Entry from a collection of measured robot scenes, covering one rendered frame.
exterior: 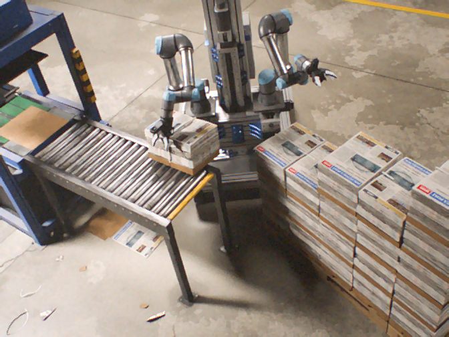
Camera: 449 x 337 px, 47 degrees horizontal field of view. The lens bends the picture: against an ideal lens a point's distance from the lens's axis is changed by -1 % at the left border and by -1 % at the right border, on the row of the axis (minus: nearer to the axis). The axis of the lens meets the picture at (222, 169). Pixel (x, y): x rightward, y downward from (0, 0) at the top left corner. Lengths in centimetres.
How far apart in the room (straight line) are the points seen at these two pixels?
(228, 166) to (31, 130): 154
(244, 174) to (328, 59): 211
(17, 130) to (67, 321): 147
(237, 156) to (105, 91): 211
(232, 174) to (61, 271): 149
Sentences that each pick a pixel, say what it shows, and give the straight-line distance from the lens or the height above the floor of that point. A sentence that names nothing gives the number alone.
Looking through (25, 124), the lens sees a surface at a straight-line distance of 430.
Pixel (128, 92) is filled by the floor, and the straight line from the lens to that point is 575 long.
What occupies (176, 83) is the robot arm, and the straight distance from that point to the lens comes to 367.
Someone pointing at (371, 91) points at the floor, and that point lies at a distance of 530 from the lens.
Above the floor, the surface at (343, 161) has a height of 107.
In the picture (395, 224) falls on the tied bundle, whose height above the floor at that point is 99.
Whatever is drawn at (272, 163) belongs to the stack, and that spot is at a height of 80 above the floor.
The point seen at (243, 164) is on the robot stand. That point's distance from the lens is 422.
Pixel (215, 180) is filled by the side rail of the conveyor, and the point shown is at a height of 73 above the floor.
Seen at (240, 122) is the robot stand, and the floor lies 70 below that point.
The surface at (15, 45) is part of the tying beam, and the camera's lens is 374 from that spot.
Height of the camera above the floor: 306
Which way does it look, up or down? 43 degrees down
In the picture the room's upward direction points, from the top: 10 degrees counter-clockwise
